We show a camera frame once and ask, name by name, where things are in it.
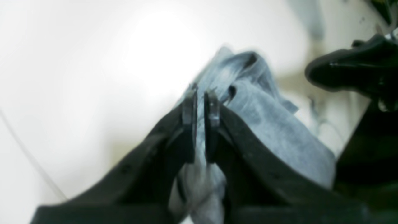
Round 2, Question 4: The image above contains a grey t-shirt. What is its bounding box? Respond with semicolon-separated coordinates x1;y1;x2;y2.
168;47;335;224

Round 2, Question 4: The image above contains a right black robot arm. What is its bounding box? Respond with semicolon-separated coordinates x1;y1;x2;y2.
305;34;398;224

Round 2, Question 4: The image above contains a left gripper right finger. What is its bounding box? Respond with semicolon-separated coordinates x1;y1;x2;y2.
204;91;370;224

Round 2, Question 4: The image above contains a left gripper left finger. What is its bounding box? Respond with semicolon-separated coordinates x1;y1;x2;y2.
31;86;197;224

